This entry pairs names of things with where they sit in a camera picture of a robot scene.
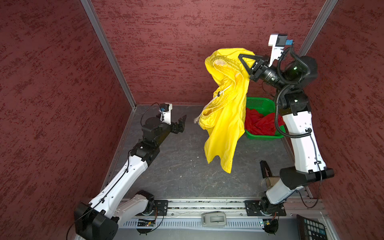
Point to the white slotted cable duct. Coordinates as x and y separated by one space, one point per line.
197 224

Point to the right corner aluminium post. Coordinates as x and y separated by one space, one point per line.
317 26

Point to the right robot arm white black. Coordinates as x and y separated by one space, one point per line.
293 119

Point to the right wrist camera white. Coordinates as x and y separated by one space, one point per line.
278 43

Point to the corner aluminium post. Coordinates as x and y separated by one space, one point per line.
317 26
97 26

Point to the red shorts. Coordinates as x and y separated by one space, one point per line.
258 124

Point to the black calculator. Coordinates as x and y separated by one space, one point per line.
310 229

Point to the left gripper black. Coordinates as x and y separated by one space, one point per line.
176 129

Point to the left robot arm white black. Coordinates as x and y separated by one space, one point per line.
101 218

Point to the circuit board with wires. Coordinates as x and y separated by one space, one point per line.
271 226
147 223

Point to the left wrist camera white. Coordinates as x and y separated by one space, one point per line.
165 113

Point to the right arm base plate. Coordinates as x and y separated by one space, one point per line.
255 207

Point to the left circuit board with wires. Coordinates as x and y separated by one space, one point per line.
147 223

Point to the aluminium rail frame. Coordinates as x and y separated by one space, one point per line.
235 209

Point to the green plastic basket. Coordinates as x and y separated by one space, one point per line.
264 106

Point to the right circuit board with wires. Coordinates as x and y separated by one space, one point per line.
271 226

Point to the small wooden block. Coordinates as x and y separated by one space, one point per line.
271 181

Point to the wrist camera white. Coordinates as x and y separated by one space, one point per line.
165 113
278 43

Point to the left corner aluminium post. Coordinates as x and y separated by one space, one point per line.
97 26

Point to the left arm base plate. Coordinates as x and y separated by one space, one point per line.
158 207

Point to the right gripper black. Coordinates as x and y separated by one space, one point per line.
257 58

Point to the yellow shorts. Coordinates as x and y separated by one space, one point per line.
224 116

